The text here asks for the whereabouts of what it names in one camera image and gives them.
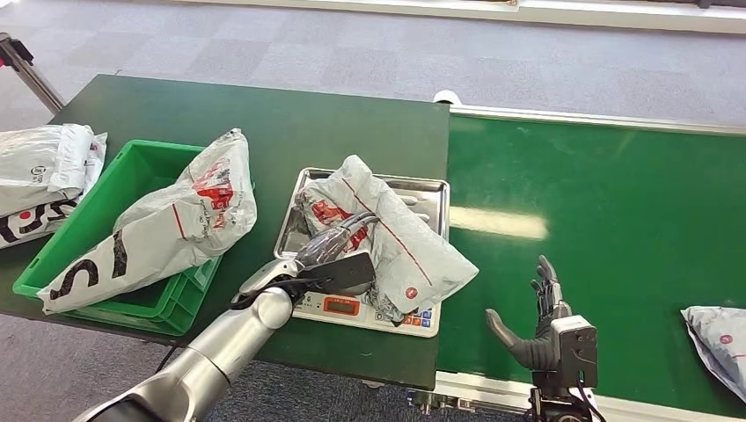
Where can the plain grey poly bag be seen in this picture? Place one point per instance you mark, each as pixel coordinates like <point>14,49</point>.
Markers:
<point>35,163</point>

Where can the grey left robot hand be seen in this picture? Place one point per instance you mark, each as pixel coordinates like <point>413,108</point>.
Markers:
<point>332,242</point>

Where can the grey poly bag, black letters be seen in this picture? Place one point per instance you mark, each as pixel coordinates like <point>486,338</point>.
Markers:
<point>35,224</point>

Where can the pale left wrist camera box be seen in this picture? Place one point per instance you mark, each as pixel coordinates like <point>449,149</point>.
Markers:
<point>344,272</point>

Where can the grey poly bag, red dot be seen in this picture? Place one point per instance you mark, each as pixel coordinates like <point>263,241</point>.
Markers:
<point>720,343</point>

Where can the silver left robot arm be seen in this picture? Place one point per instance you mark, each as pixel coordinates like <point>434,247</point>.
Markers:
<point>215,355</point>

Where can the white scale with steel tray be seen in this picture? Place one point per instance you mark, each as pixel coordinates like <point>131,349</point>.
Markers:
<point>344,306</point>

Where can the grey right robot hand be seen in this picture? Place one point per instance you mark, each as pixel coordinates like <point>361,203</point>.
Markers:
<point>533,349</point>

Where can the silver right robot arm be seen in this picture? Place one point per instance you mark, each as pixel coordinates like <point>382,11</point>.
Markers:
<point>553,408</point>

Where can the green plastic crate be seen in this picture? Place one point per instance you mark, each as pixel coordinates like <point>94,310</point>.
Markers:
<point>189,297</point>
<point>122,192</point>

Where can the green conveyor belt machine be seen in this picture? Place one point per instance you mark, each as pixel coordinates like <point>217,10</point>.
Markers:
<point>629,233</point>

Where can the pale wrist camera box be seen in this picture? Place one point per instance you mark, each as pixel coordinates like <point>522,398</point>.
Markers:
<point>344,272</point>
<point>574,346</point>

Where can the white conveyor end roller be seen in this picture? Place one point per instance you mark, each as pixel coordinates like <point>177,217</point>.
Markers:
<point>446,96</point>

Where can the metal stand leg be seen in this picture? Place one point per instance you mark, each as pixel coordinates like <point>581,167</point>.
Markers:
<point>29,73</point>

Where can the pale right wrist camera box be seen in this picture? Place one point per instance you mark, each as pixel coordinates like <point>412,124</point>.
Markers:
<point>574,346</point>

